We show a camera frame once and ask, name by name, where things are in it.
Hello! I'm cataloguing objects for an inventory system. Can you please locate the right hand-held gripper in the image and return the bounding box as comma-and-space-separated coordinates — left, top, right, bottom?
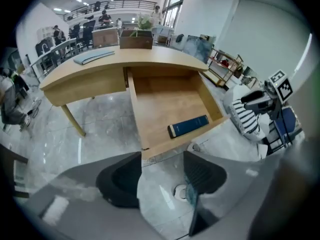
241, 69, 294, 120

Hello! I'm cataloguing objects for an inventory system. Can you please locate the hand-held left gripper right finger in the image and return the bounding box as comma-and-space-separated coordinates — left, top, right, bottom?
183, 150, 284, 238

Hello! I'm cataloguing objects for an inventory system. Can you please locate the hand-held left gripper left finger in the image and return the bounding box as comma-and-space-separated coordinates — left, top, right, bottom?
22, 151, 166, 240

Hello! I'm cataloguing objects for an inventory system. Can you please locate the wooden drawer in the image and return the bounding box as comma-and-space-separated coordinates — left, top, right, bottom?
126, 67, 230, 160

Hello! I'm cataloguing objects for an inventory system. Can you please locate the oval wooden table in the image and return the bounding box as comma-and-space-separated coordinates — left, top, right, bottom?
39, 45, 210, 138

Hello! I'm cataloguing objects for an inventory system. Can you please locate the black-white striped cloth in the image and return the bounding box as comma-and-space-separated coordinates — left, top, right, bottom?
229, 99, 266, 140

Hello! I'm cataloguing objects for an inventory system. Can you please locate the pale upholstered armchair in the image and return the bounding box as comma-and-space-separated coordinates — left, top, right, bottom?
221, 83, 274, 158

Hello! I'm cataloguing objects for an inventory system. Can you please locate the blue chair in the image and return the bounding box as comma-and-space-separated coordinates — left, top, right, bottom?
270, 105, 301, 150

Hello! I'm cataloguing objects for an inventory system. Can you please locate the wooden shelf rack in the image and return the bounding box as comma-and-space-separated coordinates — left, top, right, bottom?
207, 47, 245, 88

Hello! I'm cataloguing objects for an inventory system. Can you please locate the person's cream shirt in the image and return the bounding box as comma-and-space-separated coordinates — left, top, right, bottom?
287, 58, 320, 145

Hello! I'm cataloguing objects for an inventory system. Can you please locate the person's left white shoe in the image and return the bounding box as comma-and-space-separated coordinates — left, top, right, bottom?
173, 183, 195, 203

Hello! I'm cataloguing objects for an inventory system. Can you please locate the blue marbled cabinet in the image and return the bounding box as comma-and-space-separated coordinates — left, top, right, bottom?
185, 34, 215, 65

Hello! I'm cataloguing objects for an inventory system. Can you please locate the dark wooden side table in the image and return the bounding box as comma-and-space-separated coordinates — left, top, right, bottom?
0, 143, 30, 200

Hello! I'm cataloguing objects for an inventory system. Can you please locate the white table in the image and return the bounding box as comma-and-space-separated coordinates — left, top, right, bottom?
152, 25, 175, 47

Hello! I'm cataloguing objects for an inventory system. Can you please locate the tall window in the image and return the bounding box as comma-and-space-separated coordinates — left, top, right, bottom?
162, 0, 186, 29

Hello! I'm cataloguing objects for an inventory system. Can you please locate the brown wooden organiser box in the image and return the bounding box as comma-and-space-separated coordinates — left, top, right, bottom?
119, 29, 154, 51

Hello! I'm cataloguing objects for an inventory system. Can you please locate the pale flower bunch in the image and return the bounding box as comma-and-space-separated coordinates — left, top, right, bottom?
129, 12, 154, 38

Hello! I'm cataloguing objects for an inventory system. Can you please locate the grey notebook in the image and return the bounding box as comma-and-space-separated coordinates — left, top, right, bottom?
73, 49, 116, 66

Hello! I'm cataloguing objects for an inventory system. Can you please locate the white desk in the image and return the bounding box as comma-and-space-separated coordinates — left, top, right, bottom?
29, 37, 79, 81

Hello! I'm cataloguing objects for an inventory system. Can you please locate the small wooden cabinet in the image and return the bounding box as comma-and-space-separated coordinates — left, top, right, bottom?
91, 28, 120, 49

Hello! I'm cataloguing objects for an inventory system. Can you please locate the black mezzanine railing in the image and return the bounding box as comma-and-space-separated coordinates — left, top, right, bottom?
63, 0, 159, 23

